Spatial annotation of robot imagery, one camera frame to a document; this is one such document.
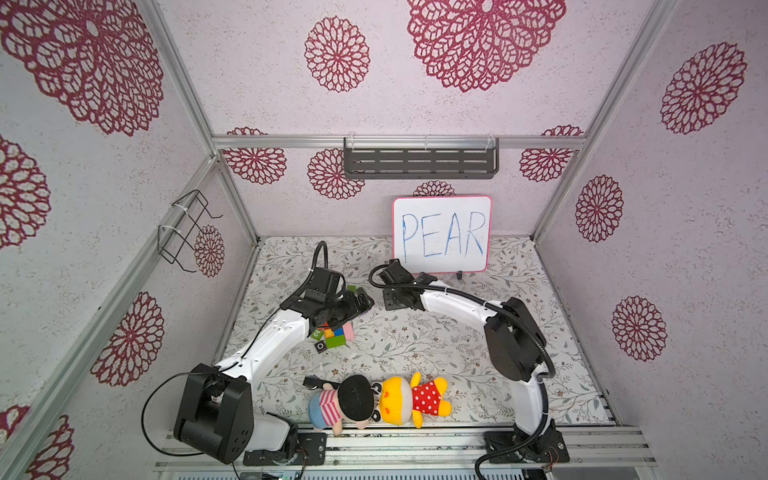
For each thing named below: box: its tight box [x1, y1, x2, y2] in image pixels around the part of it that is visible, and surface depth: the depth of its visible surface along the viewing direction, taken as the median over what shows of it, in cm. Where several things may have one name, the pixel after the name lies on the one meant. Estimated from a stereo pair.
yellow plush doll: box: [370, 372, 453, 428], surface depth 77 cm
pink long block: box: [342, 322, 355, 341], surface depth 96 cm
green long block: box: [326, 335, 346, 349], surface depth 94 cm
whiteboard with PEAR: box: [392, 196, 493, 275], surface depth 105 cm
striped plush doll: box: [308, 375, 375, 435], surface depth 76 cm
